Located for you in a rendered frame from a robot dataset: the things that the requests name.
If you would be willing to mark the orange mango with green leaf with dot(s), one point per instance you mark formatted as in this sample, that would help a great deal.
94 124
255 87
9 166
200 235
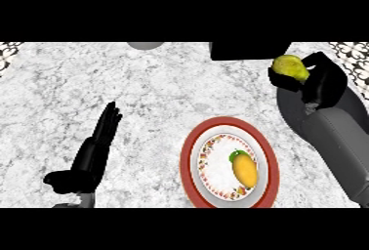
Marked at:
245 171

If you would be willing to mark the yellow-green pear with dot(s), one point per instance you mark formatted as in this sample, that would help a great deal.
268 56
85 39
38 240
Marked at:
289 66

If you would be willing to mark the grey round object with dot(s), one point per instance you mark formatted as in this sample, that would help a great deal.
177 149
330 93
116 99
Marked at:
144 45

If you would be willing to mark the red-rimmed patterned plate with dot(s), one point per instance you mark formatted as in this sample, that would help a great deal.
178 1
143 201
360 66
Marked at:
218 169

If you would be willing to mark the black appliance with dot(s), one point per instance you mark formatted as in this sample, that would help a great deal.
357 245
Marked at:
249 50

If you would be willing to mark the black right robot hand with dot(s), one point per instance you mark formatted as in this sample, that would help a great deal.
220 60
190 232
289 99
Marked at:
326 84

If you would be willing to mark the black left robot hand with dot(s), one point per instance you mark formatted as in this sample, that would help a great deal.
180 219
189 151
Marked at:
91 162

